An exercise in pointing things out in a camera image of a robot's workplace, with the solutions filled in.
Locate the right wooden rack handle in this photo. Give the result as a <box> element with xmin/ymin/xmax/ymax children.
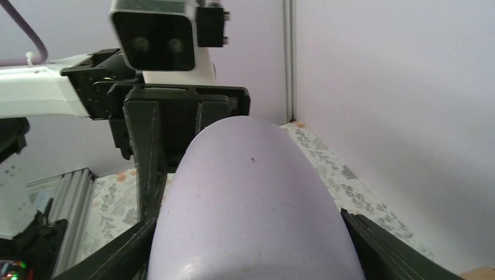
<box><xmin>459</xmin><ymin>266</ymin><xmax>495</xmax><ymax>280</ymax></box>

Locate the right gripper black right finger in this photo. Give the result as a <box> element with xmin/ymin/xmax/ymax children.
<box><xmin>340</xmin><ymin>208</ymin><xmax>461</xmax><ymax>280</ymax></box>

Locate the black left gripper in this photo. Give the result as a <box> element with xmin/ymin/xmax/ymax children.
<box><xmin>108</xmin><ymin>85</ymin><xmax>250</xmax><ymax>219</ymax></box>

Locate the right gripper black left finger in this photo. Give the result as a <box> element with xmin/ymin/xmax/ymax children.
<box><xmin>54</xmin><ymin>218</ymin><xmax>157</xmax><ymax>280</ymax></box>

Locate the floral table mat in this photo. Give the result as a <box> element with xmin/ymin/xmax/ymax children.
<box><xmin>76</xmin><ymin>121</ymin><xmax>435</xmax><ymax>262</ymax></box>

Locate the lilac plastic cup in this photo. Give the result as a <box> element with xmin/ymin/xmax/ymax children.
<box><xmin>147</xmin><ymin>116</ymin><xmax>364</xmax><ymax>279</ymax></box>

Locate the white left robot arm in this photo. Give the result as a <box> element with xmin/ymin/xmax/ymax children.
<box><xmin>1</xmin><ymin>50</ymin><xmax>262</xmax><ymax>279</ymax></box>

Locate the aluminium rail frame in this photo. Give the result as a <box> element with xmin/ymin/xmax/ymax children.
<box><xmin>26</xmin><ymin>169</ymin><xmax>95</xmax><ymax>277</ymax></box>

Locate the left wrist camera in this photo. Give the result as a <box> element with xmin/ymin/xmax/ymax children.
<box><xmin>109</xmin><ymin>0</ymin><xmax>231</xmax><ymax>86</ymax></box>

